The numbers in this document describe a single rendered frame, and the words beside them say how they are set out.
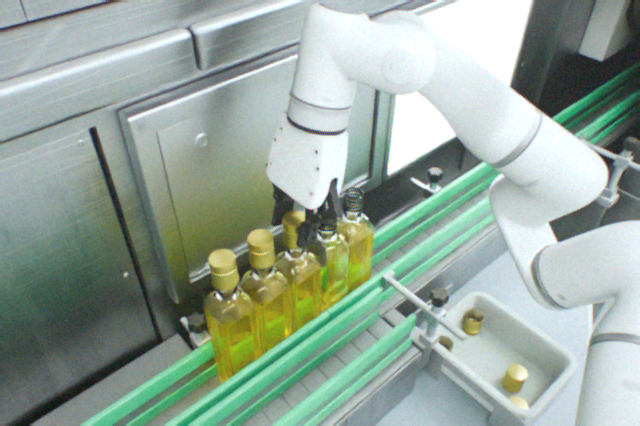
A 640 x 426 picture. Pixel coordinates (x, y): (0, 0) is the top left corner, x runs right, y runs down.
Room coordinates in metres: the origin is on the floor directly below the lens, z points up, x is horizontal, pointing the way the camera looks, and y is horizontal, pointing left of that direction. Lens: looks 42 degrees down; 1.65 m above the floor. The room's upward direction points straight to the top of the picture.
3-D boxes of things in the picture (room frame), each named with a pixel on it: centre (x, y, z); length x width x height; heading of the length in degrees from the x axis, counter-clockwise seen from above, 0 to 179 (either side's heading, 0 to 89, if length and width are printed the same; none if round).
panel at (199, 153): (0.85, -0.11, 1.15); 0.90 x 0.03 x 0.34; 131
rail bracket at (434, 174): (0.87, -0.23, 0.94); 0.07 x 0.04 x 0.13; 41
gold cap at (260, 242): (0.51, 0.07, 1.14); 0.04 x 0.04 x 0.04
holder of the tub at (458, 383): (0.58, -0.31, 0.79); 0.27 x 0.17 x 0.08; 41
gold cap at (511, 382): (0.53, -0.36, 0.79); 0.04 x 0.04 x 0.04
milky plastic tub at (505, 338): (0.56, -0.33, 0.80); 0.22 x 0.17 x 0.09; 41
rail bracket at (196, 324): (0.51, 0.19, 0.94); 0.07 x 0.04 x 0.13; 41
